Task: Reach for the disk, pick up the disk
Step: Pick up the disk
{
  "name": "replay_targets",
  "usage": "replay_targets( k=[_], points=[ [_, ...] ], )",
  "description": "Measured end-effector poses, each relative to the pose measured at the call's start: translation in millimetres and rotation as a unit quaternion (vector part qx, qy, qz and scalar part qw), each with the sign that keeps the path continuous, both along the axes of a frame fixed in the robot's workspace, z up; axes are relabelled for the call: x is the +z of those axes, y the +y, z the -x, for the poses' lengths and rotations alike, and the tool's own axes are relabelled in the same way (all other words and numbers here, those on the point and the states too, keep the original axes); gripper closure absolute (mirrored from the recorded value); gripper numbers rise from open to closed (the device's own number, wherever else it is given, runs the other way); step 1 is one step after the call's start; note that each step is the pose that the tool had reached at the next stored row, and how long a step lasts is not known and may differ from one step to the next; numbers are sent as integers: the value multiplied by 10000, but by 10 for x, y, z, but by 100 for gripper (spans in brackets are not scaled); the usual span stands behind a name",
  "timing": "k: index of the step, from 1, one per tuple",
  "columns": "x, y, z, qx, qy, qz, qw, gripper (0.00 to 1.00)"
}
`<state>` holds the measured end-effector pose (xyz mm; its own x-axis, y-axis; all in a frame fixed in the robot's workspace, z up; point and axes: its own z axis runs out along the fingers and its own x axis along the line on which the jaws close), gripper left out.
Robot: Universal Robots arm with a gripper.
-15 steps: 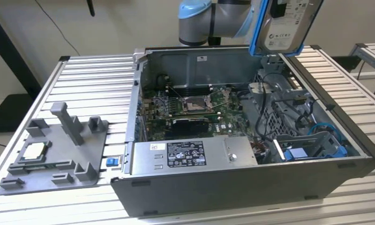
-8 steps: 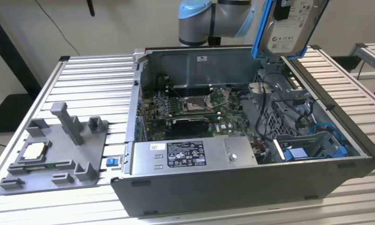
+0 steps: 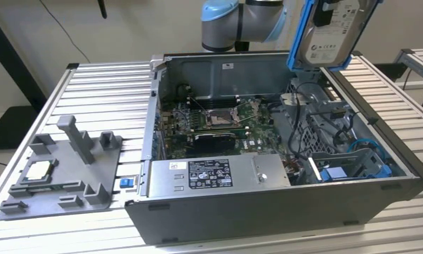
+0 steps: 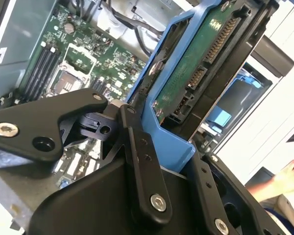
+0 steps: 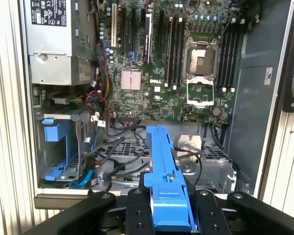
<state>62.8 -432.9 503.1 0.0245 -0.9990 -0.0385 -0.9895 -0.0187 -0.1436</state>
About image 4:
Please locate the hard disk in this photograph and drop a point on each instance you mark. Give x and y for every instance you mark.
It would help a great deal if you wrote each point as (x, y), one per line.
(193, 61)

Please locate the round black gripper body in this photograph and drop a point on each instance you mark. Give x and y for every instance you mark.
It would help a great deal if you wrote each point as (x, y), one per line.
(93, 208)

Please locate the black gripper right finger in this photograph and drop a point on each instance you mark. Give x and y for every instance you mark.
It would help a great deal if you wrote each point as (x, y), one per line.
(205, 176)

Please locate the person's bare hand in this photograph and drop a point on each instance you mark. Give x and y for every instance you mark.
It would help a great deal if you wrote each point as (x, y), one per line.
(292, 178)

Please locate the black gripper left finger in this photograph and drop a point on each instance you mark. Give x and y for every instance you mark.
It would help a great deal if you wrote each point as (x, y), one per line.
(27, 122)

